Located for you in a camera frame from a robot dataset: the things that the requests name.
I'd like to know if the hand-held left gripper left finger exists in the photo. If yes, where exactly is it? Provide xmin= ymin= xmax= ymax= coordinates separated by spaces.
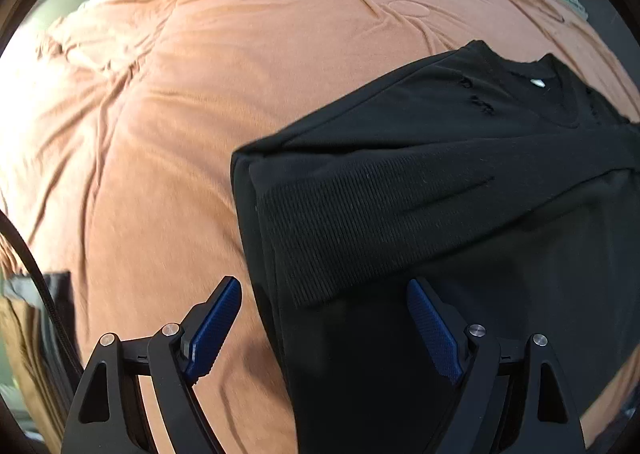
xmin=60 ymin=275 xmax=243 ymax=454

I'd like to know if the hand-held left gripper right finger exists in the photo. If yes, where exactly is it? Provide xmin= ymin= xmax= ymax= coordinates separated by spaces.
xmin=406 ymin=277 xmax=586 ymax=454

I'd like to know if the black long-sleeved shirt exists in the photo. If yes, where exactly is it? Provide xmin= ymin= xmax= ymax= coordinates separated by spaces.
xmin=230 ymin=40 xmax=640 ymax=454

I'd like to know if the brown folded cloth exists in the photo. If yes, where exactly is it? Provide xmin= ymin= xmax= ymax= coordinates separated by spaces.
xmin=0 ymin=294 xmax=56 ymax=435

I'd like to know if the orange blanket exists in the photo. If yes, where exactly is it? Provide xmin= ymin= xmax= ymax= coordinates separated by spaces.
xmin=0 ymin=0 xmax=640 ymax=454

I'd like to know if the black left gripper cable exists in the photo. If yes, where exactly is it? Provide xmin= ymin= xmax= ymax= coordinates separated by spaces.
xmin=0 ymin=211 xmax=83 ymax=380

